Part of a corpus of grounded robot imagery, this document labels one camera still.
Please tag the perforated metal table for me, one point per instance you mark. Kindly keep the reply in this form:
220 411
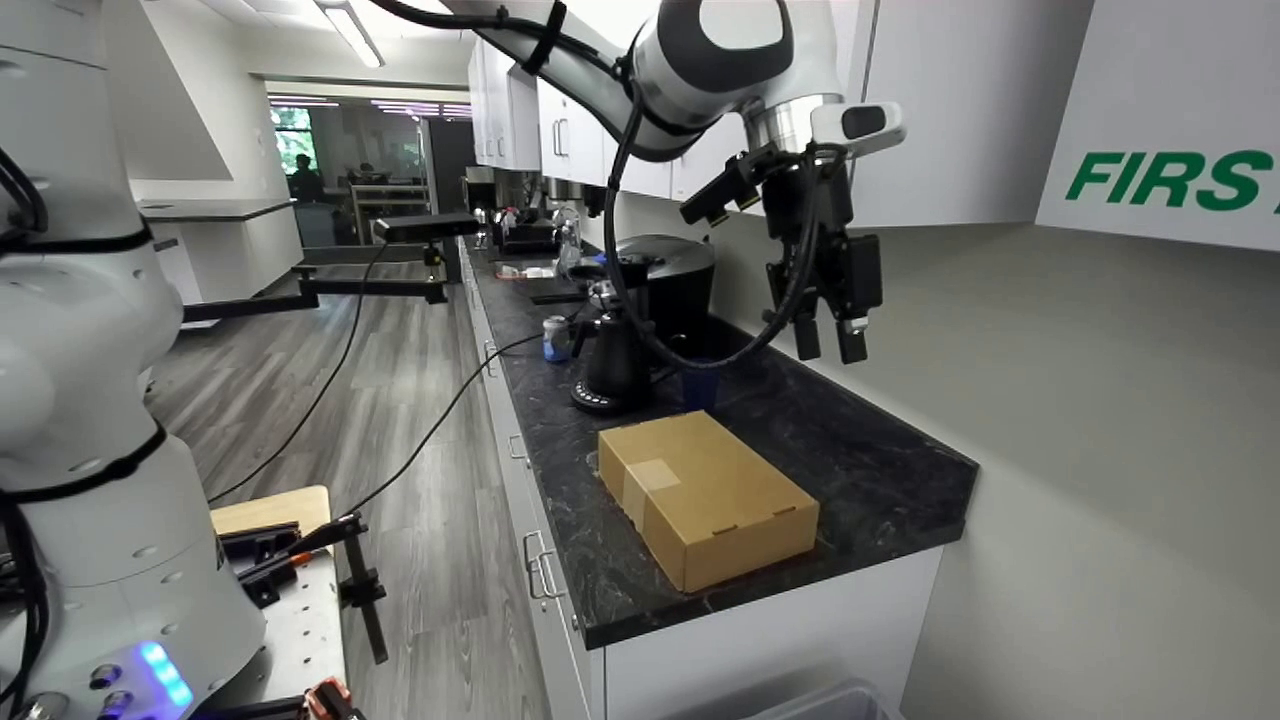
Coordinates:
301 625

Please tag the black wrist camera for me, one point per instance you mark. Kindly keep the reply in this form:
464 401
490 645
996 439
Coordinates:
718 188

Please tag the black boom camera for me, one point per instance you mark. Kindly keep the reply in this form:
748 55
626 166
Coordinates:
427 224

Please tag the light wooden board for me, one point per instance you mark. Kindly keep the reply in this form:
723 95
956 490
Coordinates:
272 504

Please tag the dark blue cup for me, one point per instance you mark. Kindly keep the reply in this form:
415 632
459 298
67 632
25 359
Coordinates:
704 384

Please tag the white kitchen island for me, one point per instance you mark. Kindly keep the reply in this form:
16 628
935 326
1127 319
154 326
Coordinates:
240 244

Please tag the black boom stand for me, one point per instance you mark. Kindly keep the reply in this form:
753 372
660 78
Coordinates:
375 284

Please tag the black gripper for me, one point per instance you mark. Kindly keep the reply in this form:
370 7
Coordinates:
807 212

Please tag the wooden chair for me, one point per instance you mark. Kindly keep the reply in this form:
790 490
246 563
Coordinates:
383 205

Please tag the distant seated person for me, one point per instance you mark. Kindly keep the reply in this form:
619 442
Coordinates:
305 180

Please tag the brown cardboard box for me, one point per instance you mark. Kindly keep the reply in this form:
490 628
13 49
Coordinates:
704 501

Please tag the black clamp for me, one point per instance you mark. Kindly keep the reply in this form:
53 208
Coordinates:
362 586

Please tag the white upper wall cabinet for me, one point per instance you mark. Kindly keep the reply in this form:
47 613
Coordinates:
960 105

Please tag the dark marble cabinet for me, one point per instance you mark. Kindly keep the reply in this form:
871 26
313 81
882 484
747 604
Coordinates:
747 654

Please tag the black gooseneck kettle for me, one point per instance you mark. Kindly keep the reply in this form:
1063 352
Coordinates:
612 366

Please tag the white first aid cabinet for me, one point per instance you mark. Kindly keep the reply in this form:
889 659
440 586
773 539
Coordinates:
1172 81

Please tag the black coffee maker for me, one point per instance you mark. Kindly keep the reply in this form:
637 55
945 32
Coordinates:
664 284

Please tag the blue drink can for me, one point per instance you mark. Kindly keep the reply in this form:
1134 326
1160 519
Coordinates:
559 340

